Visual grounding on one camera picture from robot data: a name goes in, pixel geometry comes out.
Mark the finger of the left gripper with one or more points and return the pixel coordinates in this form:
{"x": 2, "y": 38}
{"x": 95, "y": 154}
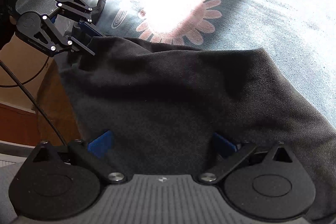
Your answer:
{"x": 79, "y": 11}
{"x": 69, "y": 43}

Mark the grey patterned bed sheet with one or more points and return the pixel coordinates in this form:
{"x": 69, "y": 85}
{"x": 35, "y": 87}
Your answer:
{"x": 299, "y": 35}

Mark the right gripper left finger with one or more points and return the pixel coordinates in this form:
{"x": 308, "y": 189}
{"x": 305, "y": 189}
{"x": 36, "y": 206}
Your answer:
{"x": 91, "y": 156}

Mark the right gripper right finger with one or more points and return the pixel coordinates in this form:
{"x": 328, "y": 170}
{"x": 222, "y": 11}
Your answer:
{"x": 228, "y": 155}

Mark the black sweatpants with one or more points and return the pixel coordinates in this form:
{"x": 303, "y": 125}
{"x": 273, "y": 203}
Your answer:
{"x": 165, "y": 104}

